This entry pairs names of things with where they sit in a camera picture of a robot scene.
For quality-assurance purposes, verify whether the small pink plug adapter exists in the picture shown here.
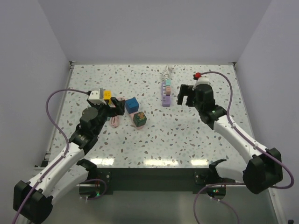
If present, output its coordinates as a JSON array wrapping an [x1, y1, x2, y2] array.
[[165, 85, 171, 96]]

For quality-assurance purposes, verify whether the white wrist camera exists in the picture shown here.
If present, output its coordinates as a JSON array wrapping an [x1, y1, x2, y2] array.
[[87, 88, 106, 105], [192, 72, 210, 90]]

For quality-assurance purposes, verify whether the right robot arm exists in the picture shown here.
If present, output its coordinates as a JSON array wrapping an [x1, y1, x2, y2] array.
[[178, 84, 283, 194]]

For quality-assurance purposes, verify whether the pink coiled cord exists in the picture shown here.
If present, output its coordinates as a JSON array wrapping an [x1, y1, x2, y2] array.
[[109, 97, 126, 128]]

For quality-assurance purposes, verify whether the blue cube socket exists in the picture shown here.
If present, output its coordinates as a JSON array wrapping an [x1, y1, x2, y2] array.
[[125, 97, 139, 114]]

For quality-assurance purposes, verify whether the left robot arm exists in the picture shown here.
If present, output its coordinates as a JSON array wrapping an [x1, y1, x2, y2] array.
[[13, 97, 125, 224]]

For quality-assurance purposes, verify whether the aluminium rail frame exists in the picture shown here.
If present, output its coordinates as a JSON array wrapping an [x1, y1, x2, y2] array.
[[17, 61, 77, 224]]

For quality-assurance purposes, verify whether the yellow cube socket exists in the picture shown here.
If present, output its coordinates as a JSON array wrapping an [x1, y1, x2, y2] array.
[[103, 90, 112, 105]]

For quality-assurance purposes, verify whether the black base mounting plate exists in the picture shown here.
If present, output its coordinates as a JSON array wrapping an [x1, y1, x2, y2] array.
[[69, 159, 236, 196]]

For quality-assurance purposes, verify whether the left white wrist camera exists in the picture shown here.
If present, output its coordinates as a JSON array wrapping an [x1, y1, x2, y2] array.
[[87, 88, 106, 105]]

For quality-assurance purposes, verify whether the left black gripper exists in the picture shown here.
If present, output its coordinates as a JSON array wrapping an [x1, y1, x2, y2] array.
[[90, 97, 125, 135]]

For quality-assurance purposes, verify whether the striped braided cord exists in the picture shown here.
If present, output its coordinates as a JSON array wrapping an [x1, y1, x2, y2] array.
[[161, 66, 175, 82]]

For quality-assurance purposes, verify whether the purple power strip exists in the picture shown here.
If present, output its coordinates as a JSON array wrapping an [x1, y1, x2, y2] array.
[[161, 79, 171, 107]]

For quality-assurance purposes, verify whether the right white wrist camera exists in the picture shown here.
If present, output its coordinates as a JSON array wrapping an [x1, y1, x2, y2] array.
[[192, 72, 210, 90]]

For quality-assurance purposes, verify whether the dark green cube socket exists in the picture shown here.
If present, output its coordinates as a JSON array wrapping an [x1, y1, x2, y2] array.
[[133, 112, 147, 127]]

